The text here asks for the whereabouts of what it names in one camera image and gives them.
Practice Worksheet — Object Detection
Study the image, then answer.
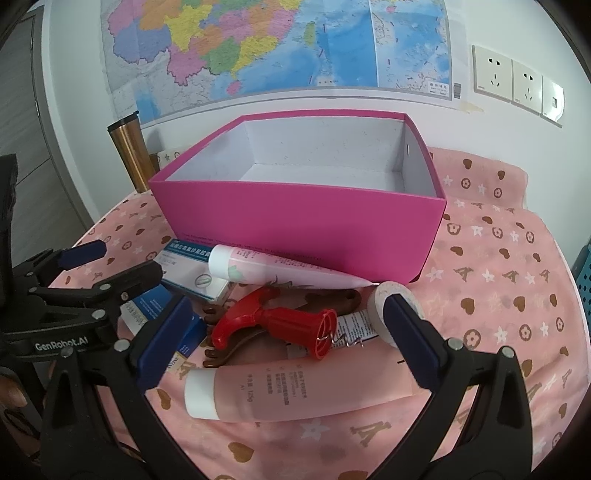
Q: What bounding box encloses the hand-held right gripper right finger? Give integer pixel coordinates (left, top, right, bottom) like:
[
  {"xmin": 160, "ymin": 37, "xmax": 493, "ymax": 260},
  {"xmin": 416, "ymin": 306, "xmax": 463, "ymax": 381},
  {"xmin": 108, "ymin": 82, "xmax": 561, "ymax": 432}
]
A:
[{"xmin": 383, "ymin": 293, "xmax": 555, "ymax": 480}]

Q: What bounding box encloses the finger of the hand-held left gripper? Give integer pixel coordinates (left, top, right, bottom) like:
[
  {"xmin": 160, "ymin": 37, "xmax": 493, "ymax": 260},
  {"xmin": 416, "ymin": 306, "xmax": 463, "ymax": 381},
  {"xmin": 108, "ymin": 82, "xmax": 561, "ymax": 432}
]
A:
[
  {"xmin": 11, "ymin": 239, "xmax": 108, "ymax": 301},
  {"xmin": 25, "ymin": 261, "xmax": 164, "ymax": 325}
]

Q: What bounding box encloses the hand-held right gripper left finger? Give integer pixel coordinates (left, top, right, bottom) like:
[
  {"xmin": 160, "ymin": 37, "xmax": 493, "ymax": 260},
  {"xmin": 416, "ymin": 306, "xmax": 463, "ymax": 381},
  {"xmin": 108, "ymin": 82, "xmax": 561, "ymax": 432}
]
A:
[{"xmin": 39, "ymin": 295, "xmax": 204, "ymax": 480}]

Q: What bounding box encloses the blue and white medicine box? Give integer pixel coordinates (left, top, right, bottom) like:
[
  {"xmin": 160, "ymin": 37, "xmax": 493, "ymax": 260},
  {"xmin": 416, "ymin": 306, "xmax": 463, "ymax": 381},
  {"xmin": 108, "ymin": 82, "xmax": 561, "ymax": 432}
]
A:
[{"xmin": 121, "ymin": 286, "xmax": 206, "ymax": 365}]

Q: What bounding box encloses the teal and white medicine box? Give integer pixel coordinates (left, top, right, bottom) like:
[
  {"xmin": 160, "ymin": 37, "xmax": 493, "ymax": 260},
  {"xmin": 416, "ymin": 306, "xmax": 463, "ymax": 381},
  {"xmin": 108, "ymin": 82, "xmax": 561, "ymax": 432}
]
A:
[{"xmin": 154, "ymin": 239, "xmax": 234, "ymax": 303}]

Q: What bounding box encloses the white round disc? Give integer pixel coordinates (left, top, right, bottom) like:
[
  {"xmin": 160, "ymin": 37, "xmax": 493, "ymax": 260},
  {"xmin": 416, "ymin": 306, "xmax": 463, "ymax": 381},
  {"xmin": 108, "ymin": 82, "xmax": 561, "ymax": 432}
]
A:
[{"xmin": 373, "ymin": 281, "xmax": 424, "ymax": 347}]

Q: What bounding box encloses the white pill bottle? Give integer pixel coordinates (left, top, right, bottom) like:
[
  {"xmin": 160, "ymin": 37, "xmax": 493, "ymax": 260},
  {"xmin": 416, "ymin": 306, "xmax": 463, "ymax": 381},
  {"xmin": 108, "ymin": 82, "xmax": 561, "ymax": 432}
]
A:
[{"xmin": 208, "ymin": 244, "xmax": 375, "ymax": 289}]

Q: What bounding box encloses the red corkscrew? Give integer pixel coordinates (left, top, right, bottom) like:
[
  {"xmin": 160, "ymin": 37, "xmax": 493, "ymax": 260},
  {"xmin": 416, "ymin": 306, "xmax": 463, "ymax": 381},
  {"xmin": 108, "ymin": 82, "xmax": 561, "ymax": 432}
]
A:
[{"xmin": 211, "ymin": 293, "xmax": 370, "ymax": 361}]

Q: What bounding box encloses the pink tube with white cap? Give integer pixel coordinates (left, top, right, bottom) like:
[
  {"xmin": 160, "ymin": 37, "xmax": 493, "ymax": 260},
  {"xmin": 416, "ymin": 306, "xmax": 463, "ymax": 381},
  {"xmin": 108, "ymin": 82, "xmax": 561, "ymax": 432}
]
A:
[{"xmin": 185, "ymin": 353, "xmax": 416, "ymax": 423}]

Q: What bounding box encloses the pink cardboard box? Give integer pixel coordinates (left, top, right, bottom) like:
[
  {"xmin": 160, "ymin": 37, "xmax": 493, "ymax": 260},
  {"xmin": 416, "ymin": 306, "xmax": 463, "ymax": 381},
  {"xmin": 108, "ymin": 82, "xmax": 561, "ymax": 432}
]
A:
[{"xmin": 148, "ymin": 110, "xmax": 448, "ymax": 284}]

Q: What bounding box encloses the person's left hand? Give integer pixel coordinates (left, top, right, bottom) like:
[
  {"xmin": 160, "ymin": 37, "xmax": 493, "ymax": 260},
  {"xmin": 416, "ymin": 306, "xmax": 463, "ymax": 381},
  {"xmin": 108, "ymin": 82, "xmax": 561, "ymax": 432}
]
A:
[{"xmin": 0, "ymin": 376, "xmax": 31, "ymax": 409}]

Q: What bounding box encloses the pink printed blanket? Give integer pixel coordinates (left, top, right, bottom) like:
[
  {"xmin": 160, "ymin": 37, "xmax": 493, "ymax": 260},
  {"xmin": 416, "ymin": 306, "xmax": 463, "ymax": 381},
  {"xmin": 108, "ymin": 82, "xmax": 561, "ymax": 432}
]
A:
[{"xmin": 60, "ymin": 145, "xmax": 583, "ymax": 480}]

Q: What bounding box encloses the gold tumbler with black lid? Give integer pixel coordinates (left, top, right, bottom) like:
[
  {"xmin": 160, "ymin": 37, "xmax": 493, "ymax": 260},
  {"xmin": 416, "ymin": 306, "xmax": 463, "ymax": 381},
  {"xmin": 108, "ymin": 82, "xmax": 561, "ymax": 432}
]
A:
[{"xmin": 107, "ymin": 112, "xmax": 158, "ymax": 193}]

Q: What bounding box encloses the grey door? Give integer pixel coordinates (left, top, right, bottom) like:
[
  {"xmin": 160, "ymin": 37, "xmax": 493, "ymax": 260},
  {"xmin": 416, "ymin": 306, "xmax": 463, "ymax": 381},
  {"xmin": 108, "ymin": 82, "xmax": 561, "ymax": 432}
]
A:
[{"xmin": 0, "ymin": 9, "xmax": 93, "ymax": 232}]

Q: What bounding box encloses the beige star printed cloth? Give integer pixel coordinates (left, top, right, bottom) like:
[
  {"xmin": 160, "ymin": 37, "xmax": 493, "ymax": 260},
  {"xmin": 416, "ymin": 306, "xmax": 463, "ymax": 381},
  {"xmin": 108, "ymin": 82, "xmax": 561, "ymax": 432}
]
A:
[{"xmin": 154, "ymin": 145, "xmax": 195, "ymax": 169}]

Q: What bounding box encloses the blue plastic rack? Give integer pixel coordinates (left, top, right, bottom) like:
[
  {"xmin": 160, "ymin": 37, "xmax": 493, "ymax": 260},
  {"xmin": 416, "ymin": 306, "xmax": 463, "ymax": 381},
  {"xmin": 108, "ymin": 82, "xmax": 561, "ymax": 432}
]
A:
[{"xmin": 570, "ymin": 247, "xmax": 591, "ymax": 326}]

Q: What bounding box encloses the colourful wall map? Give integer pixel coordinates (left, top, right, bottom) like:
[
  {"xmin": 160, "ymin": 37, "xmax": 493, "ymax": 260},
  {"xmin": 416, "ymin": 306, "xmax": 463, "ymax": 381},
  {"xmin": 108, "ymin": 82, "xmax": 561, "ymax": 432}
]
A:
[{"xmin": 99, "ymin": 0, "xmax": 465, "ymax": 127}]

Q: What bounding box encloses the white wall socket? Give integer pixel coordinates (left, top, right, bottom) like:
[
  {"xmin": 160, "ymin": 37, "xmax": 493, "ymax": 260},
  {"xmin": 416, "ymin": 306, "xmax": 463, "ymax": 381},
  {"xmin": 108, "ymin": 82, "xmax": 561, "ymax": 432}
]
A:
[
  {"xmin": 472, "ymin": 44, "xmax": 513, "ymax": 103},
  {"xmin": 512, "ymin": 59, "xmax": 544, "ymax": 114}
]

